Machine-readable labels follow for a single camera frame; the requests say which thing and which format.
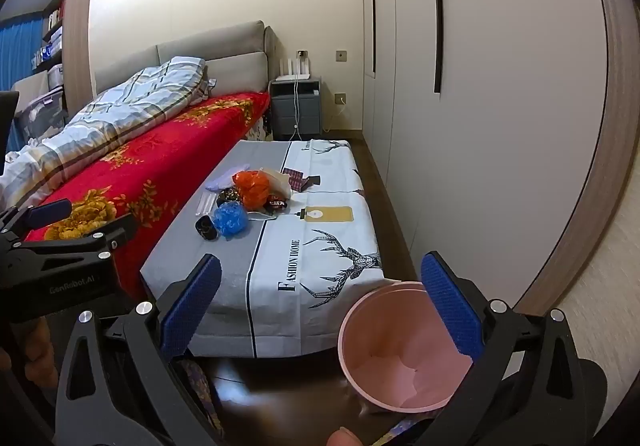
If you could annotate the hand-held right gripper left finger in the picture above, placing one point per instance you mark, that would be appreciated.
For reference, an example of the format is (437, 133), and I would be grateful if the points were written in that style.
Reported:
(192, 311)

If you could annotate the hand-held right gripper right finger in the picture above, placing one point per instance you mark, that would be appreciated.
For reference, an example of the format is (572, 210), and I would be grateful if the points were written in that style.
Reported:
(450, 306)

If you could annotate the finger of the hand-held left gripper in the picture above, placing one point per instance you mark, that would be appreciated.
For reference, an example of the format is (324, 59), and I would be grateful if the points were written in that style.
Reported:
(100, 238)
(50, 213)

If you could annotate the pink plastic bin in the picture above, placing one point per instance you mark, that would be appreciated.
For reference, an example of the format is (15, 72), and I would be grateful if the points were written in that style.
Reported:
(395, 341)

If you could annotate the small black container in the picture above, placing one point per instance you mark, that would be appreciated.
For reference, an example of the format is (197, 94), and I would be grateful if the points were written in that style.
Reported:
(205, 228)

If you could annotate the blue plastic bag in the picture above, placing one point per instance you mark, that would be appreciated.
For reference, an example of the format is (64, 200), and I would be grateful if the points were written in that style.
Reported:
(230, 218)

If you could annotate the black floral pouch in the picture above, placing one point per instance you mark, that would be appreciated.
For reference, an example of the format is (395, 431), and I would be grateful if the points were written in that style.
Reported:
(229, 196)

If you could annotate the orange plastic bag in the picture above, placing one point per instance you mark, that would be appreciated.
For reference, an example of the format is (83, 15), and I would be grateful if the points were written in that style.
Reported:
(252, 188)

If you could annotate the cream plastic bag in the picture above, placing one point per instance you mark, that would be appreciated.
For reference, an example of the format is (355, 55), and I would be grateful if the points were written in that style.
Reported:
(277, 181)

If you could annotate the person's left hand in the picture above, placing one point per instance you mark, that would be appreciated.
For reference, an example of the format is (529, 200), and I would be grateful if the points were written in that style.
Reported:
(37, 343)

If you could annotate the patterned purple cloth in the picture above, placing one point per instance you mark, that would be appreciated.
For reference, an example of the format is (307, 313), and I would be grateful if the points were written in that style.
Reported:
(200, 396)

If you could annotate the clear storage box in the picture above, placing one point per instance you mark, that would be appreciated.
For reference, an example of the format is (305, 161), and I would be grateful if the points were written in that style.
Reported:
(42, 119)

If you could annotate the red floral blanket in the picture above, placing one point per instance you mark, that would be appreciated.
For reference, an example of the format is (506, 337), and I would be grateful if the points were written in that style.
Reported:
(175, 151)

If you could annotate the plaid quilt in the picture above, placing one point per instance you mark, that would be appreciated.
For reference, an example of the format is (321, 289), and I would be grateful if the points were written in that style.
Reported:
(125, 111)

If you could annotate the cardboard box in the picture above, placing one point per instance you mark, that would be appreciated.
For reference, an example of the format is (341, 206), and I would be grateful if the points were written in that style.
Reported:
(30, 86)

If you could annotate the black red snack packet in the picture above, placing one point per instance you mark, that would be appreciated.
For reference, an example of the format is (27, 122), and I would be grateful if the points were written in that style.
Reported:
(276, 201)

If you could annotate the white storage box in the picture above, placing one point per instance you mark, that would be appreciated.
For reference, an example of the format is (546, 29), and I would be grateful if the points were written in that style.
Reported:
(56, 75)

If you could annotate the blue curtain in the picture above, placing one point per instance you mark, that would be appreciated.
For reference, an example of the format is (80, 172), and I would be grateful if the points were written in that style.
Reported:
(20, 51)

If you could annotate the dark red patterned box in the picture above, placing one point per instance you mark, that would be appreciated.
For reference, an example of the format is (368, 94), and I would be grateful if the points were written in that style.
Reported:
(297, 178)

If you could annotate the wooden bookshelf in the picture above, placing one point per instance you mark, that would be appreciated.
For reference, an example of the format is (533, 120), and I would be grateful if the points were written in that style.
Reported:
(77, 36)

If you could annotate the plaid pillow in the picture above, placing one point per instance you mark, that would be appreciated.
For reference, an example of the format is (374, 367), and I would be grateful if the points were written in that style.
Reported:
(210, 87)

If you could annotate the floral bed sheet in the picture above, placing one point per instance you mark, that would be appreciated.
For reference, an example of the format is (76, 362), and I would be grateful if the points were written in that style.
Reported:
(260, 129)

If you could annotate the white wardrobe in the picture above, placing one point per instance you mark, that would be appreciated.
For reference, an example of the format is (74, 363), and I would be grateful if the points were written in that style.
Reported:
(500, 101)

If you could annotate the grey padded headboard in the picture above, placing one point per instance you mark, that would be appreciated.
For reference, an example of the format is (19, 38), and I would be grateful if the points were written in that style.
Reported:
(225, 46)

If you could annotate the grey nightstand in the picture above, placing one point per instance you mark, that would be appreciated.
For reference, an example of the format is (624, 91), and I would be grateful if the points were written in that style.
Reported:
(305, 109)

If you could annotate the white router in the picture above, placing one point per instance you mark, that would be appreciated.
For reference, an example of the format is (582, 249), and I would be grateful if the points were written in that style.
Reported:
(292, 75)

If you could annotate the wall socket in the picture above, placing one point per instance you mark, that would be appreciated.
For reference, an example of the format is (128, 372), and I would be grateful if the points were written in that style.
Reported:
(340, 99)

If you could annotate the wooden door frame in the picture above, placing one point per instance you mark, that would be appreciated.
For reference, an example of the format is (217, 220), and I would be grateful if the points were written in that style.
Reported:
(612, 126)

